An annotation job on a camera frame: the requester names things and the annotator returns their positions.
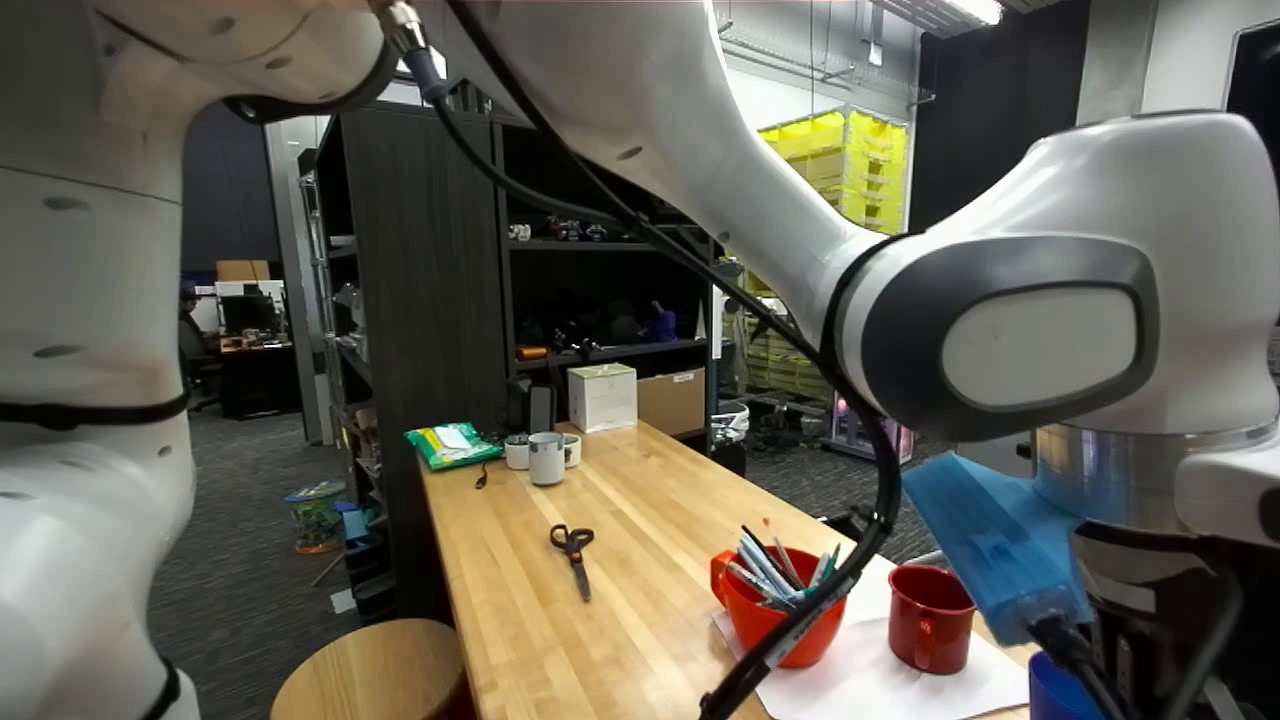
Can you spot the green wipes package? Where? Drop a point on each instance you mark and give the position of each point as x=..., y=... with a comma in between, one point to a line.
x=452, y=445

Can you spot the round wooden stool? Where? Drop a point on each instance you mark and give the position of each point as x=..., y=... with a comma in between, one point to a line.
x=372, y=675

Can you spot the white paper sheet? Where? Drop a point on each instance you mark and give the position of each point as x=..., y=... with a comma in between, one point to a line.
x=866, y=684

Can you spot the blue pen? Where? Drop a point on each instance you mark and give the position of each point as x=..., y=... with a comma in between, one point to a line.
x=767, y=567

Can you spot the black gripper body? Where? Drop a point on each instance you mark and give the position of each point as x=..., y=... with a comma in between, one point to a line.
x=1152, y=614

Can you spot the blue plastic cup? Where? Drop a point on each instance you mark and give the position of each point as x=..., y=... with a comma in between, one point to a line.
x=1062, y=692

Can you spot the white grey mug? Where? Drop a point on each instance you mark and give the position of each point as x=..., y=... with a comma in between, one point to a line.
x=545, y=463

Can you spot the black shelving unit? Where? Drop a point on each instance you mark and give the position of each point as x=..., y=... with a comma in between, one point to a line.
x=424, y=266

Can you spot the dark desk with monitor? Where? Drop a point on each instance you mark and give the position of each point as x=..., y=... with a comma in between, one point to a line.
x=255, y=361

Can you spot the purple bottle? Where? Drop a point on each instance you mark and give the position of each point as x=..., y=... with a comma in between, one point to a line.
x=665, y=322

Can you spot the white box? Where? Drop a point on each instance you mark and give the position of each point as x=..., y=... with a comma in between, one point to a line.
x=602, y=397

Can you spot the red mug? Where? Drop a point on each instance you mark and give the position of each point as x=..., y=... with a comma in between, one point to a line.
x=928, y=632

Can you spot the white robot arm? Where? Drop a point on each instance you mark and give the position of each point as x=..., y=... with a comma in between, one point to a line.
x=641, y=83

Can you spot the cardboard box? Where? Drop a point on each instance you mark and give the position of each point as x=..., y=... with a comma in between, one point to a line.
x=670, y=403

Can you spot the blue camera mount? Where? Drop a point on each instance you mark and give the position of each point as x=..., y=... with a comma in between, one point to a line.
x=985, y=534

